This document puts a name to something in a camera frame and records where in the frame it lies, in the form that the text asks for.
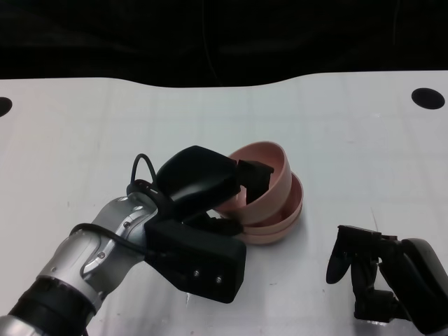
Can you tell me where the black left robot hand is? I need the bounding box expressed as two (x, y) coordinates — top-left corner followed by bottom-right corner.
(153, 145), (276, 239)

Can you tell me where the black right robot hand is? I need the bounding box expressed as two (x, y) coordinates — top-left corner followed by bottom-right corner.
(325, 225), (448, 335)

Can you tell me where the pink plastic bowl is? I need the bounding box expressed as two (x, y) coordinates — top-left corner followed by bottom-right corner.
(241, 171), (305, 235)
(216, 141), (293, 225)
(239, 190), (305, 246)

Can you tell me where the black backdrop cloth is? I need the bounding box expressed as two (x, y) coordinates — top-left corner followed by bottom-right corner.
(0, 0), (448, 88)

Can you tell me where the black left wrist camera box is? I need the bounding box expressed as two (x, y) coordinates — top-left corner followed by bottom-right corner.
(144, 218), (247, 304)

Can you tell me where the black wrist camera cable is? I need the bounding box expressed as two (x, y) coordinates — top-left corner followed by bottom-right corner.
(69, 153), (183, 277)

